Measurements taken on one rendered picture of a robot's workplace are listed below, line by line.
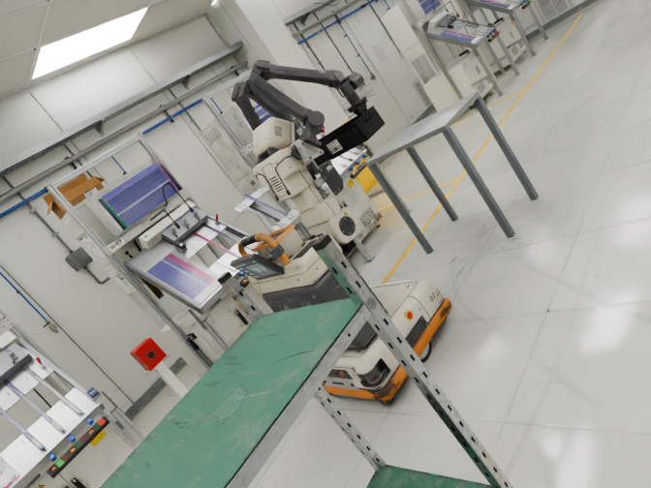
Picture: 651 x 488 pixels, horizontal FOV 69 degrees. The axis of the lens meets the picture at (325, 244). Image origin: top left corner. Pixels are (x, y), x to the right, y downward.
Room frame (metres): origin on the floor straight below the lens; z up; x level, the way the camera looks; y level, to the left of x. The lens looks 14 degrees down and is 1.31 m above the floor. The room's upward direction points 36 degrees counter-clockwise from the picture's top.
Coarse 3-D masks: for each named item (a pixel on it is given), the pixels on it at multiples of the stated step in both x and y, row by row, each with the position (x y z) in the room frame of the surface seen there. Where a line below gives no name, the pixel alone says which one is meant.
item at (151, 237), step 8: (184, 208) 3.66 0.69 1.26; (192, 208) 3.67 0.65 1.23; (168, 216) 3.60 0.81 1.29; (176, 216) 3.59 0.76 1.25; (160, 224) 3.53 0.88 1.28; (168, 224) 3.53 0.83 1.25; (144, 232) 3.47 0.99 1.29; (152, 232) 3.46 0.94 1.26; (160, 232) 3.47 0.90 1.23; (144, 240) 3.40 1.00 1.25; (152, 240) 3.43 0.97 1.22; (160, 240) 3.50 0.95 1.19
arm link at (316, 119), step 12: (252, 72) 2.41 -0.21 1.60; (264, 72) 2.45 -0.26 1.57; (252, 84) 2.40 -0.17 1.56; (264, 84) 2.40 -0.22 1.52; (264, 96) 2.42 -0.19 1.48; (276, 96) 2.37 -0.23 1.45; (288, 108) 2.36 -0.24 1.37; (300, 108) 2.34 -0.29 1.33; (300, 120) 2.36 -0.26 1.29; (312, 120) 2.29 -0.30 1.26; (324, 120) 2.29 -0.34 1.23
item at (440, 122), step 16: (448, 112) 2.86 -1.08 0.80; (480, 112) 2.86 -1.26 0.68; (416, 128) 3.11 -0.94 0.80; (432, 128) 2.75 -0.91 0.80; (448, 128) 2.62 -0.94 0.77; (496, 128) 2.84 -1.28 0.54; (400, 144) 2.95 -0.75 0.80; (416, 160) 3.40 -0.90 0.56; (464, 160) 2.61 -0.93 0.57; (512, 160) 2.84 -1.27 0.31; (384, 176) 3.18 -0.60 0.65; (432, 176) 3.41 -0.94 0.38; (480, 192) 2.63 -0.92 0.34; (528, 192) 2.86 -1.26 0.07; (400, 208) 3.16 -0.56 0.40; (448, 208) 3.39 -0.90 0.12; (496, 208) 2.61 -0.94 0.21; (416, 224) 3.18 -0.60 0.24
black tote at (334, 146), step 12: (372, 108) 2.47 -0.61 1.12; (360, 120) 2.40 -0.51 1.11; (372, 120) 2.44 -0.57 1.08; (336, 132) 2.75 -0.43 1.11; (348, 132) 2.45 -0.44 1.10; (360, 132) 2.39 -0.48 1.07; (372, 132) 2.42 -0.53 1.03; (324, 144) 2.63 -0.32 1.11; (336, 144) 2.56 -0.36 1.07; (348, 144) 2.50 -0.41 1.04; (324, 156) 2.68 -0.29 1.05; (336, 156) 2.61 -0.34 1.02
